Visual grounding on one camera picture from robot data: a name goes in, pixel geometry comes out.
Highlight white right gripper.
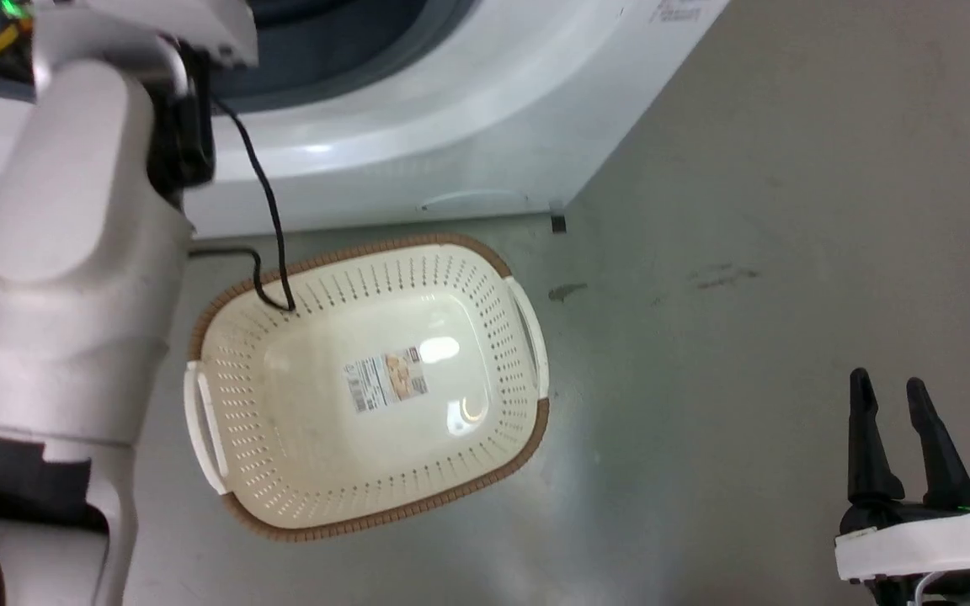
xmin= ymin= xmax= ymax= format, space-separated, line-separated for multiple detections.
xmin=834 ymin=368 xmax=970 ymax=606

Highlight white washing machine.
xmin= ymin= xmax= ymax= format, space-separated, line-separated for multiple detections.
xmin=0 ymin=0 xmax=732 ymax=240

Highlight cream perforated laundry basket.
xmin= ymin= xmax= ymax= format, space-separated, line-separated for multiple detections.
xmin=184 ymin=233 xmax=551 ymax=541

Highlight printed label sticker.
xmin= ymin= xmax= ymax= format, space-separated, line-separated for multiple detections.
xmin=344 ymin=348 xmax=429 ymax=413

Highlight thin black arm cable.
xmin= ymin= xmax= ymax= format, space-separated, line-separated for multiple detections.
xmin=189 ymin=97 xmax=297 ymax=312

